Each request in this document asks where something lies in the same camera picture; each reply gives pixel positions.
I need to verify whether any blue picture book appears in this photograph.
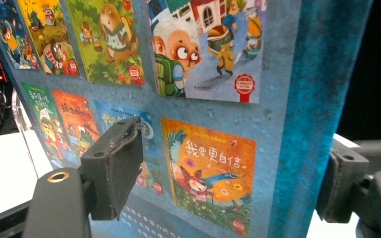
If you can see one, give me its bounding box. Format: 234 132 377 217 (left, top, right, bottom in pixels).
0 0 375 238

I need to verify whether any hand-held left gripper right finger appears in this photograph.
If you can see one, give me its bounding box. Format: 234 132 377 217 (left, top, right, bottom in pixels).
316 138 371 224

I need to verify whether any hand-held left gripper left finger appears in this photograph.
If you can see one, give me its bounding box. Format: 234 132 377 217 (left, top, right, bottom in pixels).
79 116 144 222

